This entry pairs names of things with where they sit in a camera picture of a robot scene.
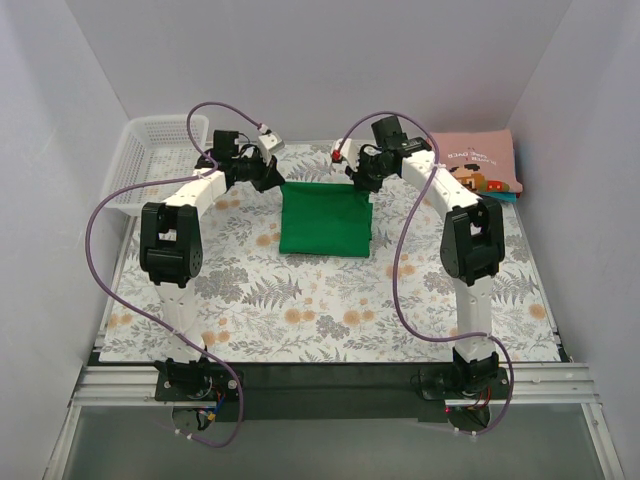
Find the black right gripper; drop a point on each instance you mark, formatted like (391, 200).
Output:
(362, 176)

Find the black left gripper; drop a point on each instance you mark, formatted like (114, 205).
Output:
(267, 175)

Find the green t shirt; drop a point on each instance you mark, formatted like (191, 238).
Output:
(325, 219)

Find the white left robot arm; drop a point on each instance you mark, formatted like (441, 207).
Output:
(171, 251)

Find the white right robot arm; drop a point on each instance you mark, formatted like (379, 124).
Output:
(472, 244)

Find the white plastic basket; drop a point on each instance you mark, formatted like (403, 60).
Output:
(151, 149)

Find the pink folded t shirt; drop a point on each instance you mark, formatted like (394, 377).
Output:
(483, 162)

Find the blue folded t shirt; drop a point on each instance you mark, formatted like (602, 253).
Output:
(506, 197)

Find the floral table mat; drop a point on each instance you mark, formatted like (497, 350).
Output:
(258, 305)

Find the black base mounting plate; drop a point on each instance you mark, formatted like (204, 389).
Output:
(323, 391)

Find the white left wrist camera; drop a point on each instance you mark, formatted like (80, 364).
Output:
(269, 143)

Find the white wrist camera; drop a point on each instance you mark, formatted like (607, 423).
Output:
(345, 150)
(269, 143)

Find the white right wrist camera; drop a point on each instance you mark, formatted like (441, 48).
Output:
(345, 150)

